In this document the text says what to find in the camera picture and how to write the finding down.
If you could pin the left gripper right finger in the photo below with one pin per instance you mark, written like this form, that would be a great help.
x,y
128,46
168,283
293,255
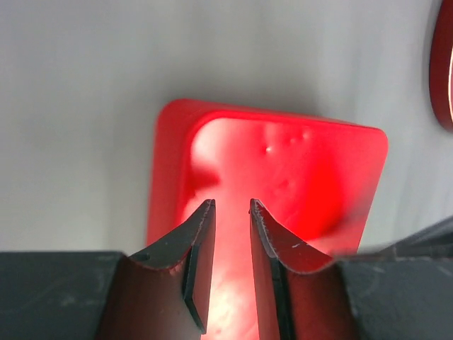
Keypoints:
x,y
303,293

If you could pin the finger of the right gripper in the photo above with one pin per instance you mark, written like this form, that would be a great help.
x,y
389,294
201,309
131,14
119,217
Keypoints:
x,y
433,242

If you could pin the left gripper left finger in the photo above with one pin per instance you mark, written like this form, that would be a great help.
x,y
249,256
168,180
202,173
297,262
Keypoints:
x,y
160,292

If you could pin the red square box lid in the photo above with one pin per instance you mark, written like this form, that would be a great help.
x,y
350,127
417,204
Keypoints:
x,y
316,176

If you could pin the round red plate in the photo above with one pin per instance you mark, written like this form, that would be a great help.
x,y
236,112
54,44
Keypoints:
x,y
440,67

